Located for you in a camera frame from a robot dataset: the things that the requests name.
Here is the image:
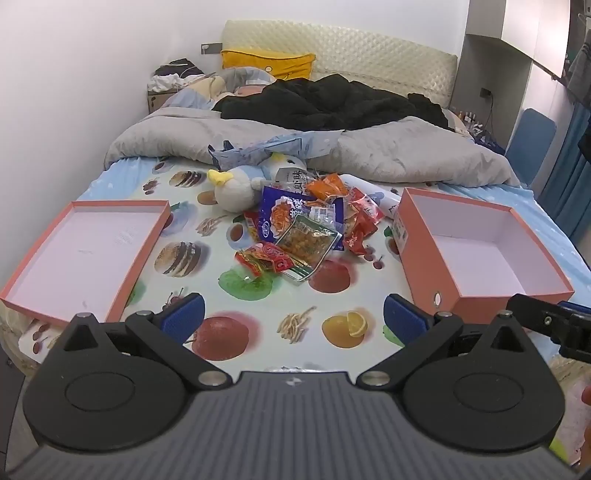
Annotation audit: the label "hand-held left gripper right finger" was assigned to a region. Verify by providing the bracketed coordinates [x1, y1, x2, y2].
[355, 294, 529, 388]

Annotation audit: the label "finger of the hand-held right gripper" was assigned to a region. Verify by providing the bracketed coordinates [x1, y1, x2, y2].
[505, 293, 578, 335]
[558, 301, 591, 319]

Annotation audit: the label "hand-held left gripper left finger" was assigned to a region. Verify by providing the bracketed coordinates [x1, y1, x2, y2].
[60, 293, 233, 388]

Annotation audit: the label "deep pink cardboard box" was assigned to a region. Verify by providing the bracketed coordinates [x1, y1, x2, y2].
[392, 187, 575, 319]

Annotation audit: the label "shallow pink box lid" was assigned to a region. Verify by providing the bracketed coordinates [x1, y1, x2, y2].
[0, 199, 171, 329]

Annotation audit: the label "pile of snack packets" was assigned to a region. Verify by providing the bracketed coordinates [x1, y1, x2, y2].
[235, 168, 386, 283]

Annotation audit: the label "fruit printed bed sheet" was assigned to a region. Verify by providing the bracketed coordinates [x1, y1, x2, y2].
[0, 154, 591, 462]

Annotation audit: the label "blue curtain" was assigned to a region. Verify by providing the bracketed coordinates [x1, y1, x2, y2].
[537, 99, 591, 271]

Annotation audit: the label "white bottle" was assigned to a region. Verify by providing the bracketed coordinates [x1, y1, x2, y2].
[339, 174, 402, 220]

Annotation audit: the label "white and blue plush toy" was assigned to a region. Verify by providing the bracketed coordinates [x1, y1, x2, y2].
[207, 152, 308, 213]

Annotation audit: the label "blue chair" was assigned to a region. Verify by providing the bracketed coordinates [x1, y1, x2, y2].
[505, 108, 558, 186]

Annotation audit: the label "grey quilt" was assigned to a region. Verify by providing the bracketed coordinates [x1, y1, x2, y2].
[104, 108, 522, 188]

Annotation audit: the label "blue printed plastic bag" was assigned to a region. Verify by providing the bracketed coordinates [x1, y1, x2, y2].
[208, 130, 345, 169]

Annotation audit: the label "group of small cosmetic bottles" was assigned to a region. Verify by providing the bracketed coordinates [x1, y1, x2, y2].
[454, 107, 486, 136]

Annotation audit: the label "brown cardboard box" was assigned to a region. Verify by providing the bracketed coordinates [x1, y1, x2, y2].
[147, 88, 182, 114]

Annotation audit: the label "black clothing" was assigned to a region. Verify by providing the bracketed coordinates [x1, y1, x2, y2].
[212, 76, 451, 132]

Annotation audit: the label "grey hanging clothes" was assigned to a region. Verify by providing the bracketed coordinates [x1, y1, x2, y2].
[566, 44, 591, 108]

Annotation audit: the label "white cloth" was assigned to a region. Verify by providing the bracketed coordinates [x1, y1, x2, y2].
[148, 74, 186, 93]

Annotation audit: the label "white shelf unit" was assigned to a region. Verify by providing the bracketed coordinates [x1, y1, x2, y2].
[450, 0, 591, 160]

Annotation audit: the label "yellow pillow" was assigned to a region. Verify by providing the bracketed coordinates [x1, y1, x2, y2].
[221, 48, 317, 81]

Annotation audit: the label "cream quilted headboard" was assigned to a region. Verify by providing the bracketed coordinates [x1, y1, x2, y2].
[222, 19, 459, 109]

